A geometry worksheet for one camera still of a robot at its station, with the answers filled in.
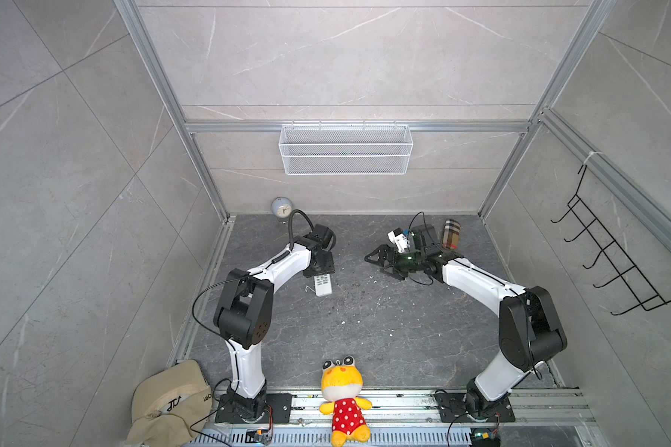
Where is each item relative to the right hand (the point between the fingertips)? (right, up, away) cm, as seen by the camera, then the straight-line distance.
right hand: (372, 262), depth 87 cm
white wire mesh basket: (-8, +40, +14) cm, 43 cm away
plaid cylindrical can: (+35, +9, +24) cm, 43 cm away
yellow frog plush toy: (-10, -30, -15) cm, 35 cm away
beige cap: (-56, -38, -13) cm, 69 cm away
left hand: (-15, -1, +9) cm, 18 cm away
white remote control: (-16, -7, +4) cm, 18 cm away
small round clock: (-35, +20, +27) cm, 49 cm away
